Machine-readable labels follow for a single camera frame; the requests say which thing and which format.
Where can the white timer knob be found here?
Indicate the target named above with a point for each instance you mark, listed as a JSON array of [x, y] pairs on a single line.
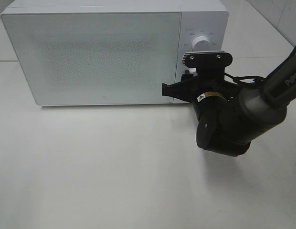
[[192, 71]]

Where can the white microwave door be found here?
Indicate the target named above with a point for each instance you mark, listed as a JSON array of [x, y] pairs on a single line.
[[91, 59]]

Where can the upper white power knob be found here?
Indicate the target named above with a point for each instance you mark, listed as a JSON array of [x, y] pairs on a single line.
[[201, 43]]

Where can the white microwave oven body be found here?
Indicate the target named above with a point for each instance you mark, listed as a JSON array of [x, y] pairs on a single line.
[[207, 17]]

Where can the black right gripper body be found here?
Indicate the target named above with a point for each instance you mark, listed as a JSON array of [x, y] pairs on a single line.
[[211, 87]]

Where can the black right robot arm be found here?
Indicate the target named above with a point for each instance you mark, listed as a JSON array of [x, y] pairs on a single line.
[[232, 113]]

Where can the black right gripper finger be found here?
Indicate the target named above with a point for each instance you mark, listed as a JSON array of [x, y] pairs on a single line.
[[188, 76], [183, 90]]

